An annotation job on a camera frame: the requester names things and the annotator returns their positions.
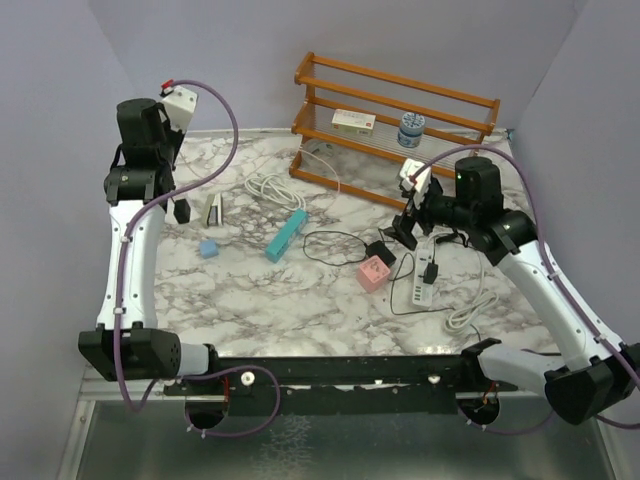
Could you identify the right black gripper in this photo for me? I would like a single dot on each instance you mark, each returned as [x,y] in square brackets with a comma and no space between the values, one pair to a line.
[403,226]

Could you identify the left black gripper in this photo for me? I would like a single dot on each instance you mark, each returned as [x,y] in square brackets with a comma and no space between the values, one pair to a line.
[177,135]

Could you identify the black power adapter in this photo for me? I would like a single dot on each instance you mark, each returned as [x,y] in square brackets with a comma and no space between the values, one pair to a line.
[378,248]

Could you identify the light blue charger plug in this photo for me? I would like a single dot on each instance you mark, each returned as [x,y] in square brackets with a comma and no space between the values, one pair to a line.
[208,249]

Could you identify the pink cube socket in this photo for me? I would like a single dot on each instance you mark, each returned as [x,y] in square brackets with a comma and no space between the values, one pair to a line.
[372,274]

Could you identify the teal power strip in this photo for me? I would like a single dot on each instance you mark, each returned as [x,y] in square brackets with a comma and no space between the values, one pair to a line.
[286,235]

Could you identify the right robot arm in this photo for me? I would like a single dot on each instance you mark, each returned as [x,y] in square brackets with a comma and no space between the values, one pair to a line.
[595,368]

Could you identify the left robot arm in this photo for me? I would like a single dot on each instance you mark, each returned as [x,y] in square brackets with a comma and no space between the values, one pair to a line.
[126,343]

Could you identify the grey white stapler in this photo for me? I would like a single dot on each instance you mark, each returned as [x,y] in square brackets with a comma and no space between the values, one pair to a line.
[213,211]

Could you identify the white power strip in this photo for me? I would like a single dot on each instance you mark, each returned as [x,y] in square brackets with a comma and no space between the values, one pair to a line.
[421,295]

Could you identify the blue lidded jar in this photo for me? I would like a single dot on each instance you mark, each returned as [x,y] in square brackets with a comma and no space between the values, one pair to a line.
[411,129]

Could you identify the orange wooden shelf rack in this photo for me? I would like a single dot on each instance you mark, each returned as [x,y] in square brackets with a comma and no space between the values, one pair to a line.
[323,96]

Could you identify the clear tape roll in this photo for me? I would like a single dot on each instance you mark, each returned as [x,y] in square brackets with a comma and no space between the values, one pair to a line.
[319,148]

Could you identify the white cardboard box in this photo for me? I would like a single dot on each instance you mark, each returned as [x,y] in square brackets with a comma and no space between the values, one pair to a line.
[353,123]

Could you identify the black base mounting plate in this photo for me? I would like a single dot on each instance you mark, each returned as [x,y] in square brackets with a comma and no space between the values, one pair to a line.
[348,385]

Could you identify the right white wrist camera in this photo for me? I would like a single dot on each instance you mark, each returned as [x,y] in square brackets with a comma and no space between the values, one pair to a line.
[414,178]

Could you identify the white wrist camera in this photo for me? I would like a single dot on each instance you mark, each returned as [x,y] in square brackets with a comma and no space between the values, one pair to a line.
[414,178]
[180,105]

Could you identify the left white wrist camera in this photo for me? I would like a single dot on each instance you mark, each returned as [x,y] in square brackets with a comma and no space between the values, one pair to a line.
[180,105]

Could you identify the aluminium rail frame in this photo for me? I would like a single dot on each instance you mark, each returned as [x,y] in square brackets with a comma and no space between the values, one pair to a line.
[97,389]

